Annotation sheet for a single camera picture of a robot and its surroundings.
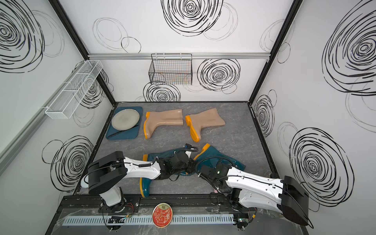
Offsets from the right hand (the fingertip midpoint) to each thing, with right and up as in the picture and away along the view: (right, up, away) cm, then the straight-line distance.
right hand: (218, 188), depth 77 cm
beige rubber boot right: (-2, +37, +33) cm, 50 cm away
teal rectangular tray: (-56, +26, +26) cm, 67 cm away
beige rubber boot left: (-32, +37, +34) cm, 59 cm away
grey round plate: (-64, +36, +31) cm, 80 cm away
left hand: (-11, +11, +6) cm, 17 cm away
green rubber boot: (-4, +16, +11) cm, 20 cm away
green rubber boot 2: (-38, +4, -5) cm, 38 cm away
